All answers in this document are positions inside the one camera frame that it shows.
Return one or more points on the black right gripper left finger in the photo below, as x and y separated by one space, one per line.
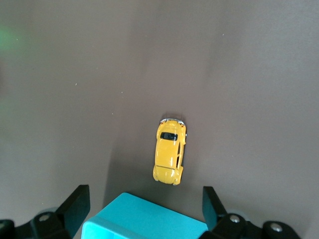
72 214

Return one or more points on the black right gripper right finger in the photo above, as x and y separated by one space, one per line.
211 211

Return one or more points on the yellow beetle toy car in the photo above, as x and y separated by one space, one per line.
168 154

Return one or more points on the teal plastic storage bin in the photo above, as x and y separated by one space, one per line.
144 219

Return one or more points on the brown table cover sheet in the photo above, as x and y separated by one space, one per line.
74 124

